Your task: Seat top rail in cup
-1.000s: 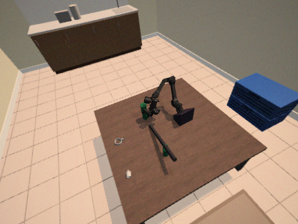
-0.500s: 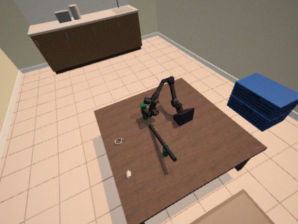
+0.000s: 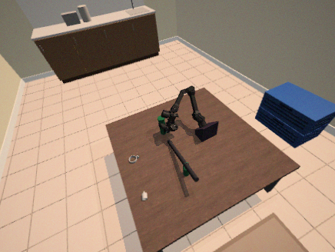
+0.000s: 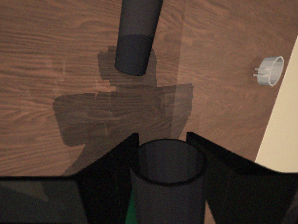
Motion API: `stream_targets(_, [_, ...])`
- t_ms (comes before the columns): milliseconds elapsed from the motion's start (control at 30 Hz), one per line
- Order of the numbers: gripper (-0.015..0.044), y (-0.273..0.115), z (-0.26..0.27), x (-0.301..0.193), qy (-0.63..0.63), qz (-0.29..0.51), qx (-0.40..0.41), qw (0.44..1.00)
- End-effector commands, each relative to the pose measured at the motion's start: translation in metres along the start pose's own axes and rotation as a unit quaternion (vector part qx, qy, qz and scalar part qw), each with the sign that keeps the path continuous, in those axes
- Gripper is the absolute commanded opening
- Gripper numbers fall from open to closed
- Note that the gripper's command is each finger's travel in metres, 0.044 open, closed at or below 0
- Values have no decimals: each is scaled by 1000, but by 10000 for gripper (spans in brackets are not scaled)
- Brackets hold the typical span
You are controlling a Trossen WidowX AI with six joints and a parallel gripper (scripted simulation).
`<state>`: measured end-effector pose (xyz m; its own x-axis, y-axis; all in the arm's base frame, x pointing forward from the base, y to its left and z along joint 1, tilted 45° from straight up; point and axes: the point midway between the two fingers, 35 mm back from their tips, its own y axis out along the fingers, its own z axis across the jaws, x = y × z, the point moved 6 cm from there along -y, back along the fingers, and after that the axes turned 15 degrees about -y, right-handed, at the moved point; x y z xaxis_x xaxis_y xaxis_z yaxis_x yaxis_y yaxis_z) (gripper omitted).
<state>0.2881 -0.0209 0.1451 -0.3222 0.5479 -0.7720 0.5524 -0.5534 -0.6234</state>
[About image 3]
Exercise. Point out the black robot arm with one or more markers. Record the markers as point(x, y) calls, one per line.
point(196, 114)

